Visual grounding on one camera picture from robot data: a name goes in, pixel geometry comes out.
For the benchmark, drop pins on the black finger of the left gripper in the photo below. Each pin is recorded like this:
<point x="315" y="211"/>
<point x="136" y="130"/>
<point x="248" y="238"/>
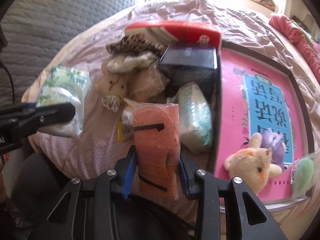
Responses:
<point x="50" y="115"/>

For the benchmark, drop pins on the green white tissue pack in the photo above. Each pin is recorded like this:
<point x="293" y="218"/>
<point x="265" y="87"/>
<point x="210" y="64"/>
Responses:
<point x="195" y="119"/>

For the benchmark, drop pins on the pink rolled blanket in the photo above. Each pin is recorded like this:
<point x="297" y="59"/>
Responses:
<point x="297" y="38"/>

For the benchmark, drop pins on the yellow white snack packet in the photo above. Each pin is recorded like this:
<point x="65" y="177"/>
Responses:
<point x="125" y="125"/>

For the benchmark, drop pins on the beige plush bear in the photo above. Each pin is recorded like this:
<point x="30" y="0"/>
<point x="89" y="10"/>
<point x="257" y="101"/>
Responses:
<point x="253" y="164"/>

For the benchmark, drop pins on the grey quilted headboard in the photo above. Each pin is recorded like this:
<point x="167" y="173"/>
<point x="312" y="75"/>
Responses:
<point x="35" y="30"/>

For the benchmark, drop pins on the dark blue box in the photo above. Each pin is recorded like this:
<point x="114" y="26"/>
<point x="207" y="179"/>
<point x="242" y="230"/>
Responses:
<point x="184" y="62"/>

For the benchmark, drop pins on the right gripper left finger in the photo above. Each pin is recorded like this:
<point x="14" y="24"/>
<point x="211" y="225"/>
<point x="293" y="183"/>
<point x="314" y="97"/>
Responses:
<point x="125" y="173"/>

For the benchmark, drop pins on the pink blue book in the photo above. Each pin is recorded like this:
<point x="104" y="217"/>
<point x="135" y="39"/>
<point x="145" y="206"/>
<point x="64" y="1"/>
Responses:
<point x="254" y="97"/>

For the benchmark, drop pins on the pink quilt bedspread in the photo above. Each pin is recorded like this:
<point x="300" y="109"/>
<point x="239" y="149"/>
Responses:
<point x="97" y="149"/>

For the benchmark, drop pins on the green floral tissue pack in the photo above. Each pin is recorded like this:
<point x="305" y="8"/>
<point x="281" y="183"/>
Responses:
<point x="65" y="85"/>

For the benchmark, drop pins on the shallow dark cardboard box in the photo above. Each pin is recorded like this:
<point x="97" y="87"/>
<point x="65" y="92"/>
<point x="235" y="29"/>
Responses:
<point x="293" y="201"/>

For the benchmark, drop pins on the orange face mask pack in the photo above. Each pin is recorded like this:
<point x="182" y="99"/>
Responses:
<point x="157" y="143"/>

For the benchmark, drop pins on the red tissue box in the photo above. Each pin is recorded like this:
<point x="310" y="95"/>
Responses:
<point x="165" y="32"/>

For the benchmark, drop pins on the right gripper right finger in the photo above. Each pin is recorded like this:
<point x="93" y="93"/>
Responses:
<point x="188" y="175"/>

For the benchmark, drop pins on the cream plush doll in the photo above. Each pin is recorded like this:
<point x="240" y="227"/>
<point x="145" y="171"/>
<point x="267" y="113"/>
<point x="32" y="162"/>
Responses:
<point x="112" y="87"/>

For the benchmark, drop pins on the green puff in bag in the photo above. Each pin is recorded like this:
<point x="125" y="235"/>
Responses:
<point x="302" y="174"/>

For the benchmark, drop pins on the purple sachet flower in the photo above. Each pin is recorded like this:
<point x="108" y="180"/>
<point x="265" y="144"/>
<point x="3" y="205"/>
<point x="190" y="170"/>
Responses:
<point x="273" y="141"/>

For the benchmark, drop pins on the leopard print scrunchie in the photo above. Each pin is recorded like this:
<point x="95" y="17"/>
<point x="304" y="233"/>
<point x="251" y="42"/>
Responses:
<point x="134" y="44"/>

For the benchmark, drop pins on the white floral scrunchie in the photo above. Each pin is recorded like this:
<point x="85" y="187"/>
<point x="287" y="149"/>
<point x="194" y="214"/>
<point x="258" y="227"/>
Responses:
<point x="125" y="63"/>

